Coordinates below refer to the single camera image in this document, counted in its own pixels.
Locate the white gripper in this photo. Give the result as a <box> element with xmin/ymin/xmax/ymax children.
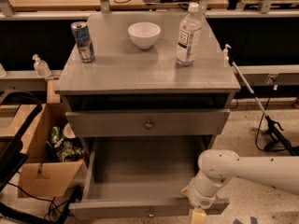
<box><xmin>180</xmin><ymin>177</ymin><xmax>219</xmax><ymax>224</ymax></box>

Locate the grey drawer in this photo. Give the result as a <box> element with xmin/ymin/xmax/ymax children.
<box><xmin>68</xmin><ymin>136</ymin><xmax>231</xmax><ymax>221</ymax></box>
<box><xmin>66</xmin><ymin>109</ymin><xmax>230</xmax><ymax>137</ymax></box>

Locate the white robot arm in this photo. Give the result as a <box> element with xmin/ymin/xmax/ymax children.
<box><xmin>180</xmin><ymin>149</ymin><xmax>299</xmax><ymax>224</ymax></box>

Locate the grey top drawer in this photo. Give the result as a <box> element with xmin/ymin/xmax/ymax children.
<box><xmin>66</xmin><ymin>109</ymin><xmax>230</xmax><ymax>137</ymax></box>

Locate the grey wooden drawer cabinet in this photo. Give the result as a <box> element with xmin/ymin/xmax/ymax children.
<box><xmin>55</xmin><ymin>10</ymin><xmax>242</xmax><ymax>151</ymax></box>

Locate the white reacher grabber stick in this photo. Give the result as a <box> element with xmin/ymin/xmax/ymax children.
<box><xmin>232</xmin><ymin>62</ymin><xmax>299</xmax><ymax>156</ymax></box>

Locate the small white pump bottle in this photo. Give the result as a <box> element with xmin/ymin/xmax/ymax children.
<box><xmin>223</xmin><ymin>44</ymin><xmax>231</xmax><ymax>65</ymax></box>

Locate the cardboard box with trash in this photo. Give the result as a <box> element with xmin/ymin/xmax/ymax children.
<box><xmin>18</xmin><ymin>104</ymin><xmax>83</xmax><ymax>197</ymax></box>

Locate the clear plastic water bottle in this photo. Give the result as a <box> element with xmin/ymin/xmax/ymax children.
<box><xmin>176</xmin><ymin>3</ymin><xmax>202</xmax><ymax>66</ymax></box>

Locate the white ceramic bowl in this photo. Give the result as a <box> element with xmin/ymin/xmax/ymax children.
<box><xmin>128</xmin><ymin>22</ymin><xmax>161</xmax><ymax>49</ymax></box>

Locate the energy drink can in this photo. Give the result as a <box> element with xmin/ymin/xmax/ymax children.
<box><xmin>71</xmin><ymin>21</ymin><xmax>94</xmax><ymax>63</ymax></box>

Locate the clear sanitizer pump bottle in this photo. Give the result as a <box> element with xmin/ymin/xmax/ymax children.
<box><xmin>33</xmin><ymin>54</ymin><xmax>51</xmax><ymax>77</ymax></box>

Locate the black floor cable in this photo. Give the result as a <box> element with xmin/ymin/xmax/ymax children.
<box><xmin>254</xmin><ymin>83</ymin><xmax>293</xmax><ymax>153</ymax></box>

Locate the black chair frame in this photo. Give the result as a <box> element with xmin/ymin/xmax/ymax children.
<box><xmin>0</xmin><ymin>90</ymin><xmax>82</xmax><ymax>224</ymax></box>

